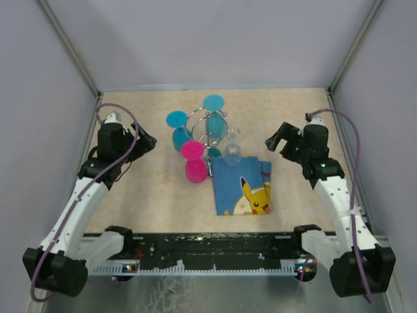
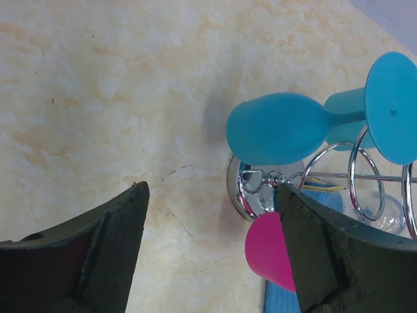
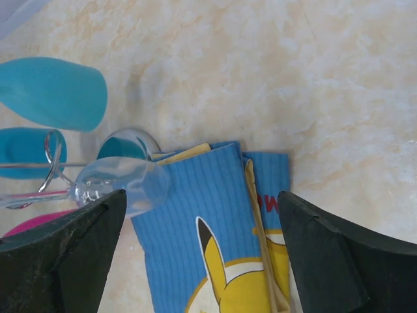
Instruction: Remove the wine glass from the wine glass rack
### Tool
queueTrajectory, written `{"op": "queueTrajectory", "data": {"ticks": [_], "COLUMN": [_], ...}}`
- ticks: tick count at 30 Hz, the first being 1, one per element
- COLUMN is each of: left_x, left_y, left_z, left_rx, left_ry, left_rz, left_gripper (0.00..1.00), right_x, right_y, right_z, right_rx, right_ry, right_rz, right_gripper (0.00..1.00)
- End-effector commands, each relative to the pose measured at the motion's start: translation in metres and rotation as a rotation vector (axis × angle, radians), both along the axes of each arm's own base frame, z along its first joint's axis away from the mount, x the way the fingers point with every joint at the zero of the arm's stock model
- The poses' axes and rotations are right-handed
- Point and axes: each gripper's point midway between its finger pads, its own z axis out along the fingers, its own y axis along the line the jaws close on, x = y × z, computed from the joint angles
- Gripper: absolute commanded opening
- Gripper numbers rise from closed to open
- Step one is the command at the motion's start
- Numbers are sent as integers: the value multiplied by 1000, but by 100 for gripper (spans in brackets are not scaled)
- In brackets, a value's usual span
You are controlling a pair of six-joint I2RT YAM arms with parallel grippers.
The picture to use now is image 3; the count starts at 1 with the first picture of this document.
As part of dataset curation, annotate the clear wine glass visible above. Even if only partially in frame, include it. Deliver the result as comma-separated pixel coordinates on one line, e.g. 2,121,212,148
0,127,170,219

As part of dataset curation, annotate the pink wine glass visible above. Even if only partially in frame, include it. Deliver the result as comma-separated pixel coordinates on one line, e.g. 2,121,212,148
3,209,74,237

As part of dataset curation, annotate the blue Pikachu cloth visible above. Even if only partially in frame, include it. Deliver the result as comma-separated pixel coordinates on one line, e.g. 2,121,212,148
132,142,291,312

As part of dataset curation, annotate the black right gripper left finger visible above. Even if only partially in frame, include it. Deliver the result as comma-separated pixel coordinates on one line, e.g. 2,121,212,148
1,190,126,312

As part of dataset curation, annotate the chrome wine glass rack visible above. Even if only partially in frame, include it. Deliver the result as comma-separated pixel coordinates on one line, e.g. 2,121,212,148
38,129,73,193

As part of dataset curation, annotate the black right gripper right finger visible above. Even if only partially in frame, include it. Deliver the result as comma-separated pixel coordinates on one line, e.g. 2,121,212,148
278,192,416,312

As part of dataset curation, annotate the blue wine glass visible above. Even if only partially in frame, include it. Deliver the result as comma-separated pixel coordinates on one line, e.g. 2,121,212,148
1,127,50,179
1,57,108,132

